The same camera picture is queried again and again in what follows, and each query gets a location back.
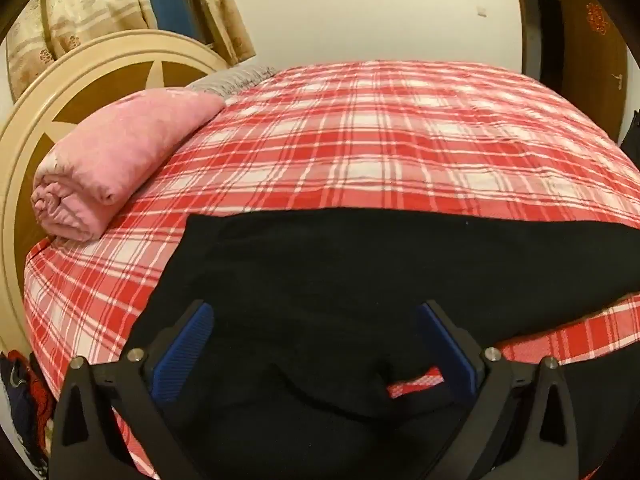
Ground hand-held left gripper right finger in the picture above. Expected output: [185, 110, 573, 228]
[417, 301, 581, 480]

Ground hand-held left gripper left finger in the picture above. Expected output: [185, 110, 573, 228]
[47, 301, 216, 480]

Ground black pants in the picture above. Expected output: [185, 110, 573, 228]
[112, 206, 640, 480]

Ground pile of dark clothes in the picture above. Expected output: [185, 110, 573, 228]
[0, 350, 56, 461]

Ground folded pink blanket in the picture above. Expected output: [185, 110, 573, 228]
[31, 87, 226, 242]

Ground red plaid bed sheet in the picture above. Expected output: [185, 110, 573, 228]
[22, 60, 640, 480]

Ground cream and brown headboard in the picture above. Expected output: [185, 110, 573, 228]
[0, 30, 231, 356]

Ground grey pillow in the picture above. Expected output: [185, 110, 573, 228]
[187, 64, 276, 100]

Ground black bag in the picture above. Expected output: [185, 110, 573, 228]
[620, 110, 640, 166]

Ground brown wooden door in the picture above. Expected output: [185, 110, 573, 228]
[555, 0, 628, 141]

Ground narrow beige patterned curtain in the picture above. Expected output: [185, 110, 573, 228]
[187, 0, 256, 66]

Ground wide beige patterned curtain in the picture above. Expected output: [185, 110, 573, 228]
[7, 0, 158, 101]

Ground red door decoration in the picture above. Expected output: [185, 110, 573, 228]
[586, 2, 608, 36]

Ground dark wooden door frame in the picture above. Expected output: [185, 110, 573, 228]
[510, 0, 566, 96]

